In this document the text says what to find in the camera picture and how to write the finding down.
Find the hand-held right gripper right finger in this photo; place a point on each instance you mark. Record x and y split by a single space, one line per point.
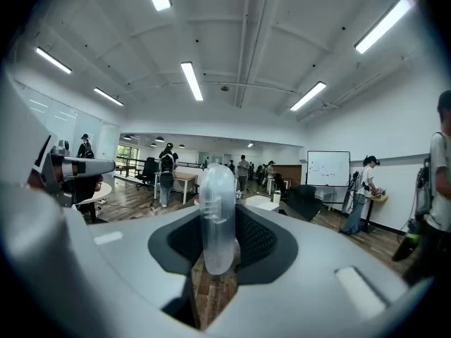
310 287

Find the wooden partition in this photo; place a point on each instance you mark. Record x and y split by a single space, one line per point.
290 174

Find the wooden top desk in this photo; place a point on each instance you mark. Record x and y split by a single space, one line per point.
185 177

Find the white box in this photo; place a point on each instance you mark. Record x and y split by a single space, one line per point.
262 203

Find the round white table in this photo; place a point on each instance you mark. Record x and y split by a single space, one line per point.
105 188

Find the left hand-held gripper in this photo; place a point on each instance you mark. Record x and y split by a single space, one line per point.
24 146

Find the black railing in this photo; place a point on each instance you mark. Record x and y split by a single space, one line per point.
130 164

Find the clear plastic calculator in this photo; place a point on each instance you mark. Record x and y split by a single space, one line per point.
216 224

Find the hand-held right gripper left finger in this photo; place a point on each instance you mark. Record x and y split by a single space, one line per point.
123 259

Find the whiteboard on stand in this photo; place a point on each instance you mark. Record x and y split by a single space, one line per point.
328 167

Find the black office chair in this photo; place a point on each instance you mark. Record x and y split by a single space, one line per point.
304 201
148 171

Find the small yellow table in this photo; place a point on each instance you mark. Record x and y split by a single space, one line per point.
378 198

